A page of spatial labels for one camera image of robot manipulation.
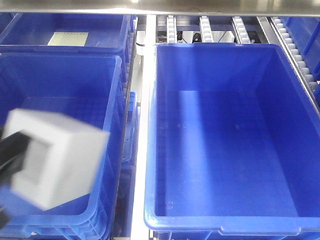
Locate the black gripper finger in view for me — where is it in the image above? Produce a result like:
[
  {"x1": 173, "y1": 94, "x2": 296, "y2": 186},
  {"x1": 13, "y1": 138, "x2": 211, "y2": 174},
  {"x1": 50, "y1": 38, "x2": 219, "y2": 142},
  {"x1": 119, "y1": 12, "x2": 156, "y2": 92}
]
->
[{"x1": 0, "y1": 132, "x2": 31, "y2": 185}]

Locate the gray foam base block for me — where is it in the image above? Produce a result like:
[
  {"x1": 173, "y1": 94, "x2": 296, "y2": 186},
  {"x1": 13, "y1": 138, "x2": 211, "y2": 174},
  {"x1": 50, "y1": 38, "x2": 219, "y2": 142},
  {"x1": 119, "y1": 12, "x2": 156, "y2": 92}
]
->
[{"x1": 4, "y1": 108, "x2": 110, "y2": 211}]

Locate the blue bin left front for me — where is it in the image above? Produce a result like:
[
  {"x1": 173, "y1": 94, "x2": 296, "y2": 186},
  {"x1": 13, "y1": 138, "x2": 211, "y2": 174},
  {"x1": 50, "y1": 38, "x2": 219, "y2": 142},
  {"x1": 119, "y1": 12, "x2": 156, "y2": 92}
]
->
[{"x1": 0, "y1": 52, "x2": 126, "y2": 240}]

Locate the blue bin left rear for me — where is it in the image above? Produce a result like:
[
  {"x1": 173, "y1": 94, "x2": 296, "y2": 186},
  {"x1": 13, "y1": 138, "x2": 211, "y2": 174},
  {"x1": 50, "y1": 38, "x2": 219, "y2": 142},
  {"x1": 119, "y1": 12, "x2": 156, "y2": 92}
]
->
[{"x1": 0, "y1": 13, "x2": 132, "y2": 63}]

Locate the blue target bin right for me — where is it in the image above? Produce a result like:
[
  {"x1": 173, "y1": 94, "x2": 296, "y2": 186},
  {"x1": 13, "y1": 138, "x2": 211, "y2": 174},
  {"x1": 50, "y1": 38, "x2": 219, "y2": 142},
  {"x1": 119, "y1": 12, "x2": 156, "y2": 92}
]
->
[{"x1": 144, "y1": 43, "x2": 320, "y2": 240}]

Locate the pale paper label sheet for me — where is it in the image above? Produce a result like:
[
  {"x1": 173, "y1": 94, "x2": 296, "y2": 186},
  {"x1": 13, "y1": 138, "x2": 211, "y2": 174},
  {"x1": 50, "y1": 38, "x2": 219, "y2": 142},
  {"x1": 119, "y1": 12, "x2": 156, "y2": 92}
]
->
[{"x1": 47, "y1": 32, "x2": 89, "y2": 47}]

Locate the white roller track rail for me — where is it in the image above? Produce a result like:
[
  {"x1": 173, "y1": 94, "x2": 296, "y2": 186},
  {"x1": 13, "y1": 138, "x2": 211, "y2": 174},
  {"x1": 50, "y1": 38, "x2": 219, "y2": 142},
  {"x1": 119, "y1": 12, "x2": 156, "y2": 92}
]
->
[
  {"x1": 199, "y1": 16, "x2": 214, "y2": 43},
  {"x1": 166, "y1": 15, "x2": 177, "y2": 44},
  {"x1": 269, "y1": 16, "x2": 320, "y2": 96},
  {"x1": 232, "y1": 16, "x2": 251, "y2": 44}
]

